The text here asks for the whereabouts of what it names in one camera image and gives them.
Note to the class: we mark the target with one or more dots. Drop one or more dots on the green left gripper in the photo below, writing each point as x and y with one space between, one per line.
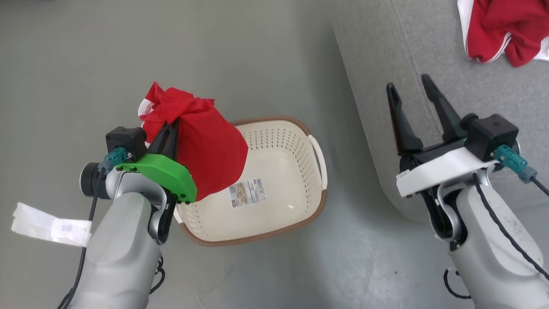
165 171

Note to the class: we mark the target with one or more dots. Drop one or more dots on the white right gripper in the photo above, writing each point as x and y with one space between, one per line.
437 169

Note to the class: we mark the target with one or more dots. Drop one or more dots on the red cloth garment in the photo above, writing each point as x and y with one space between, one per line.
206 141

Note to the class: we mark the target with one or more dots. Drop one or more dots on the red garment with white trim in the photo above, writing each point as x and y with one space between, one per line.
510 30

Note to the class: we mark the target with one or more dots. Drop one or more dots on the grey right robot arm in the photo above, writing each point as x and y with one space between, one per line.
493 244

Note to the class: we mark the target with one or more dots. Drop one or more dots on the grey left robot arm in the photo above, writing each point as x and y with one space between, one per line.
120 249

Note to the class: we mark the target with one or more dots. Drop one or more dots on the grey fabric sofa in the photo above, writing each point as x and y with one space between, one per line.
429 86

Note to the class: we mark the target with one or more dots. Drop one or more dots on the printed basket label sticker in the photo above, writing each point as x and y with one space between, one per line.
247 193

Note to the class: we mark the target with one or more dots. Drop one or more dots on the cream perforated laundry basket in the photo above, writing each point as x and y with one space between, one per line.
274 171

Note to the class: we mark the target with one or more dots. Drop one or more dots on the white paper tape strip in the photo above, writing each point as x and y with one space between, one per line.
47 225

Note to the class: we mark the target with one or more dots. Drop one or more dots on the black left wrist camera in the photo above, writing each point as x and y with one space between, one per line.
126 141

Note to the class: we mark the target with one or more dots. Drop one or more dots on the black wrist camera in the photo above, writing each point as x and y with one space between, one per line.
126 141
491 133

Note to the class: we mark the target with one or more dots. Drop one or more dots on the teal left camera connector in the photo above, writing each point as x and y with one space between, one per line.
112 159

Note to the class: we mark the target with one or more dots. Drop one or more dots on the teal camera connector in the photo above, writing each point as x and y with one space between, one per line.
512 163
112 159

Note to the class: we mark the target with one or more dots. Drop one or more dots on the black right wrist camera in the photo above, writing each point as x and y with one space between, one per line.
491 133

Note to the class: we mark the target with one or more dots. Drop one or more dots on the teal right camera connector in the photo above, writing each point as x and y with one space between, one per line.
512 163

